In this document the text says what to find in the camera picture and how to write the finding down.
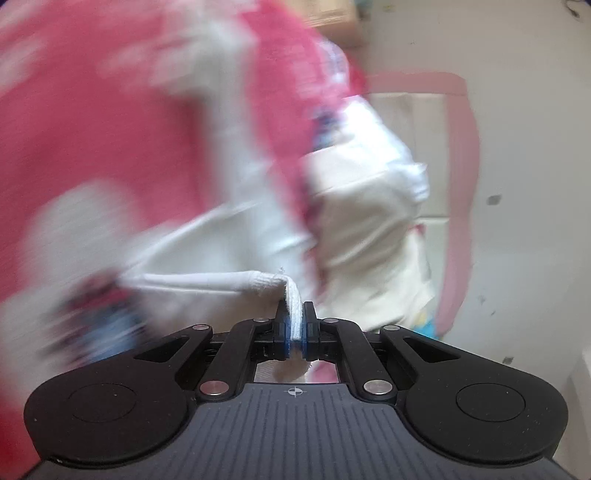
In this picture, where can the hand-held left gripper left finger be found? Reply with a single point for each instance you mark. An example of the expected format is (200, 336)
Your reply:
(282, 334)

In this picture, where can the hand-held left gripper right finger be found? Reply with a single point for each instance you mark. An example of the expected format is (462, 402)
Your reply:
(310, 334)

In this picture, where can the white sweatshirt with orange outline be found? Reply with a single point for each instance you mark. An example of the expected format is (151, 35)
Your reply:
(207, 281)

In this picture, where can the teal cloth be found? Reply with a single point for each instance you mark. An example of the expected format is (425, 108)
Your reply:
(425, 325)

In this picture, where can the cream hoodie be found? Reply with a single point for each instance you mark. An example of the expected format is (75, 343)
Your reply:
(369, 221)

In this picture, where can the pink headboard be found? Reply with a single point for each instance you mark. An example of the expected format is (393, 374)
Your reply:
(461, 184)

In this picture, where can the red floral blanket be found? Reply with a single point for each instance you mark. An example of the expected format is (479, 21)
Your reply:
(115, 115)

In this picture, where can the wall socket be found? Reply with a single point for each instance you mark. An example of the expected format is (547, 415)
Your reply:
(494, 200)

